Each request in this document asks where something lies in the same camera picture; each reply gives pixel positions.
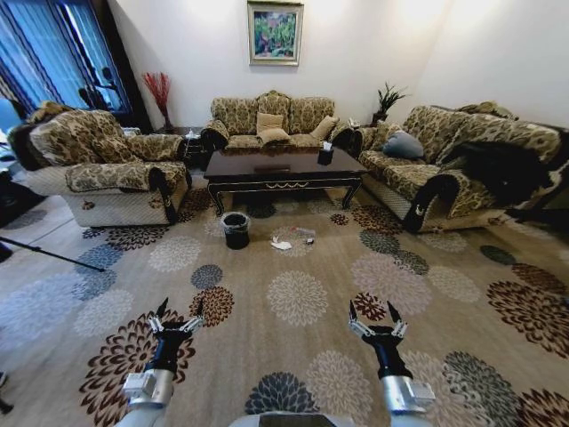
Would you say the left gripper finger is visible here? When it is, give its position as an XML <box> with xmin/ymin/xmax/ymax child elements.
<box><xmin>180</xmin><ymin>298</ymin><xmax>206</xmax><ymax>334</ymax></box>
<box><xmin>148</xmin><ymin>297</ymin><xmax>170</xmax><ymax>334</ymax></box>

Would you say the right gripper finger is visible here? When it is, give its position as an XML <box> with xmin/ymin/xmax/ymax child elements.
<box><xmin>386</xmin><ymin>301</ymin><xmax>408</xmax><ymax>337</ymax></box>
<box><xmin>348</xmin><ymin>300</ymin><xmax>368</xmax><ymax>338</ymax></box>

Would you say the black trash bin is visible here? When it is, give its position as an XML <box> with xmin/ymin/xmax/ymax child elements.
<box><xmin>220</xmin><ymin>211</ymin><xmax>251</xmax><ymax>250</ymax></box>

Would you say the clear plastic wrapper trash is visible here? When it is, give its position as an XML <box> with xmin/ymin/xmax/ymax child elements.
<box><xmin>276</xmin><ymin>225</ymin><xmax>317</xmax><ymax>238</ymax></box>

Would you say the floral patterned carpet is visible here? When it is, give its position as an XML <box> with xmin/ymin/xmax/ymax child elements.
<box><xmin>0</xmin><ymin>186</ymin><xmax>569</xmax><ymax>427</ymax></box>

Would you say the white robot front shell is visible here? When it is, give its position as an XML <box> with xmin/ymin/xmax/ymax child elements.
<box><xmin>227</xmin><ymin>412</ymin><xmax>357</xmax><ymax>427</ymax></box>

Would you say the black tripod leg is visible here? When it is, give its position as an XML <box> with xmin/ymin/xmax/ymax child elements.
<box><xmin>0</xmin><ymin>236</ymin><xmax>107</xmax><ymax>273</ymax></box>

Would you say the floral armchair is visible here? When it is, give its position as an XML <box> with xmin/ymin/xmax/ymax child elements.
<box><xmin>7</xmin><ymin>101</ymin><xmax>193</xmax><ymax>228</ymax></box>

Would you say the floral two-seat sofa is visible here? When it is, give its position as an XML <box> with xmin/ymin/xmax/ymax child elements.
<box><xmin>355</xmin><ymin>101</ymin><xmax>565</xmax><ymax>235</ymax></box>

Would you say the dark wooden coffee table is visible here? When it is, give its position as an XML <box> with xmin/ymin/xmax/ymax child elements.
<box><xmin>203</xmin><ymin>146</ymin><xmax>370</xmax><ymax>217</ymax></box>

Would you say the grey blue cushion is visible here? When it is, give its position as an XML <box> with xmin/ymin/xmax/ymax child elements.
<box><xmin>382</xmin><ymin>130</ymin><xmax>426</xmax><ymax>160</ymax></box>

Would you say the dark side table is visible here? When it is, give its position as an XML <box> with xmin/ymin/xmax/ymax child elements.
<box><xmin>153</xmin><ymin>125</ymin><xmax>206</xmax><ymax>166</ymax></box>

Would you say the black garment on sofa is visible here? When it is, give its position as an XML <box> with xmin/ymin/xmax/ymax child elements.
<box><xmin>444</xmin><ymin>141</ymin><xmax>569</xmax><ymax>210</ymax></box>

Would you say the beige cushion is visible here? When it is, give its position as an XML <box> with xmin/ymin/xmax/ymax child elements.
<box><xmin>255</xmin><ymin>112</ymin><xmax>284</xmax><ymax>133</ymax></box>
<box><xmin>309</xmin><ymin>115</ymin><xmax>340</xmax><ymax>141</ymax></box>

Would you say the floral three-seat sofa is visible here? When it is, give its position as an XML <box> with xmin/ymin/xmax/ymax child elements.
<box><xmin>200</xmin><ymin>90</ymin><xmax>357</xmax><ymax>155</ymax></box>

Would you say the green potted plant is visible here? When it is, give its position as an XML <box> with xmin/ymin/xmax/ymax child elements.
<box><xmin>371</xmin><ymin>82</ymin><xmax>410</xmax><ymax>125</ymax></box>

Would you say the red dried branch decoration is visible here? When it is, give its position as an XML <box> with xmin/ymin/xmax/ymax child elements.
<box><xmin>141</xmin><ymin>71</ymin><xmax>175</xmax><ymax>133</ymax></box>

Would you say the blue window curtain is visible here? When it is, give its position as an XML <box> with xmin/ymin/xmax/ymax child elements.
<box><xmin>0</xmin><ymin>0</ymin><xmax>134</xmax><ymax>117</ymax></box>

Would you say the framed landscape painting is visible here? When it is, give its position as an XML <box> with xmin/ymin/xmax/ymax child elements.
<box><xmin>246</xmin><ymin>0</ymin><xmax>306</xmax><ymax>67</ymax></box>

